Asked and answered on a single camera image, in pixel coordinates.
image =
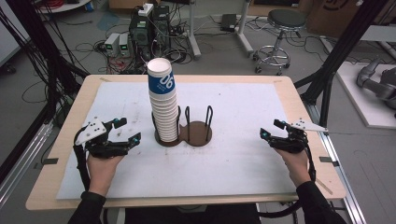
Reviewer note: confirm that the tan tape strip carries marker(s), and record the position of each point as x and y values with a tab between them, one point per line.
325	186

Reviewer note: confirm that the white power strip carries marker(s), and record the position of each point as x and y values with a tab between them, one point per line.
145	9

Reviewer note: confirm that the black computer tower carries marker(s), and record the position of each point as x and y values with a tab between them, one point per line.
140	37
162	25

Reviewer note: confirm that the black round stool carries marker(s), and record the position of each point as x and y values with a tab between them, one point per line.
286	18

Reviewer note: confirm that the dark tape piece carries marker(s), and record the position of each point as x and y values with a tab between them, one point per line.
328	160
49	161

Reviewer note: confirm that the brown cardboard box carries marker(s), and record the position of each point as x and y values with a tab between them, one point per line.
327	18

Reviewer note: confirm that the white foam mat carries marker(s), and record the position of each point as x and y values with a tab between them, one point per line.
218	168

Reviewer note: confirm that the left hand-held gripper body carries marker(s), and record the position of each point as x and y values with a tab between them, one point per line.
93	130

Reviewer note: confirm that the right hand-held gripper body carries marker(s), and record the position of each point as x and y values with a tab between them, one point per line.
295	141

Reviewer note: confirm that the grey bench power supply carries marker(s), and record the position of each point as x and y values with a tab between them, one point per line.
111	43
124	45

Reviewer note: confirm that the aluminium frame rail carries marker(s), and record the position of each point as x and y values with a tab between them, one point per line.
18	168
345	186

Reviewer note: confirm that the white table leg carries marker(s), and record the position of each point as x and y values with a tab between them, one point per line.
193	37
244	34

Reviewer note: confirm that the white platform board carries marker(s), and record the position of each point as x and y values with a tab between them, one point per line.
361	105

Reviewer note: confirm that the person's left hand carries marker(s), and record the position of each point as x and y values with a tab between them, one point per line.
101	172

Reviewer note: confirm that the person's right hand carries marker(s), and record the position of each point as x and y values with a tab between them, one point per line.
295	166

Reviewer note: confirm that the black frame post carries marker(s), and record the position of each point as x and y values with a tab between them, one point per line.
339	53

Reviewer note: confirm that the stack of white paper cups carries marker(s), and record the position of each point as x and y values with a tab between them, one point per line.
165	118

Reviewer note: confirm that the black box on floor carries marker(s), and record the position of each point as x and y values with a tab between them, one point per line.
228	21

